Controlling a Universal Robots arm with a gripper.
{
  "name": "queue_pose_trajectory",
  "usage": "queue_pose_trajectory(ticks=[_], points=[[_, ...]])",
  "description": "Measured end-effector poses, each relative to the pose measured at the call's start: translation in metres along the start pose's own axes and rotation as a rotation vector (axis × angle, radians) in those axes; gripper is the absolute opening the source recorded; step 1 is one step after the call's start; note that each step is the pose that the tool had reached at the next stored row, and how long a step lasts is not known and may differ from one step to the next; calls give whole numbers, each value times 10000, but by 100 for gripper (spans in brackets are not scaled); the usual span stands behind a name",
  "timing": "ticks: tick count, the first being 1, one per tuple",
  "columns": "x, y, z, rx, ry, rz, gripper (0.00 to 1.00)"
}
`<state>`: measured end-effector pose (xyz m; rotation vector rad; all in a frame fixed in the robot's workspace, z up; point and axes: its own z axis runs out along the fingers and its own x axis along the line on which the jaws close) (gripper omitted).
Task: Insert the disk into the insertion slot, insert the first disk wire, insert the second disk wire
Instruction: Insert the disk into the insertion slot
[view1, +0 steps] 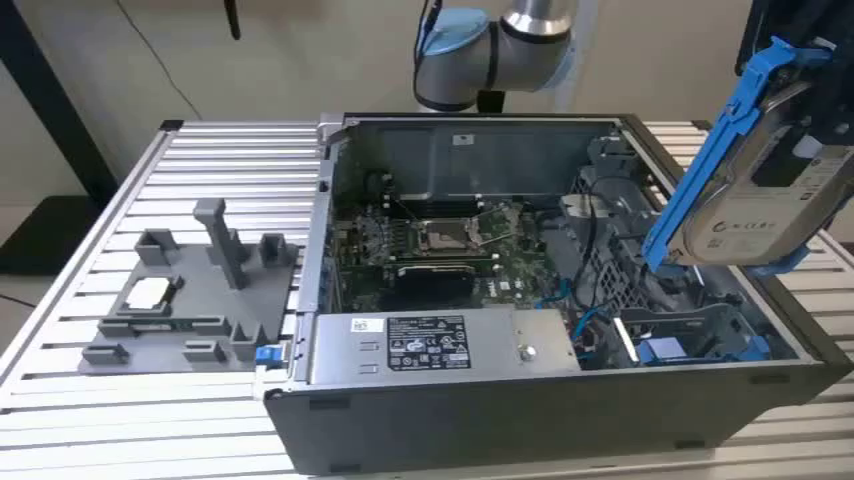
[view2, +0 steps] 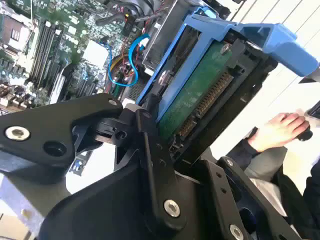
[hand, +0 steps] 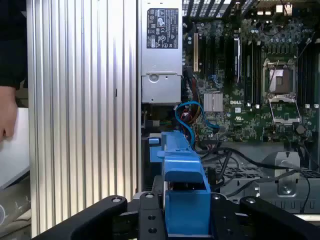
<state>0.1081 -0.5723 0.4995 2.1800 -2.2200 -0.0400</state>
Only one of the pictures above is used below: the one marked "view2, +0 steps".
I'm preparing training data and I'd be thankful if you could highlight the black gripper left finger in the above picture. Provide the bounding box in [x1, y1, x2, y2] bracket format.
[0, 92, 188, 232]

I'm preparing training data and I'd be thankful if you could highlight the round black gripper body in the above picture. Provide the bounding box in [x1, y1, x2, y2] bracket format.
[37, 146, 253, 240]

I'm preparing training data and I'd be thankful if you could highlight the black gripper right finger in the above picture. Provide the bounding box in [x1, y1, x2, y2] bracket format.
[199, 156, 302, 240]

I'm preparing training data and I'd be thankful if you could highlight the hard disk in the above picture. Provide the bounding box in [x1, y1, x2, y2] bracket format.
[136, 6, 320, 163]

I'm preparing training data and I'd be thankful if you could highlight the small round black tool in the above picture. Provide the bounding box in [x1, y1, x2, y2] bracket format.
[296, 126, 314, 142]

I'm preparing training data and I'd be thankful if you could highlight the person's bare hand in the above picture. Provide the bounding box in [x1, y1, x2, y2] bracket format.
[247, 112, 310, 154]

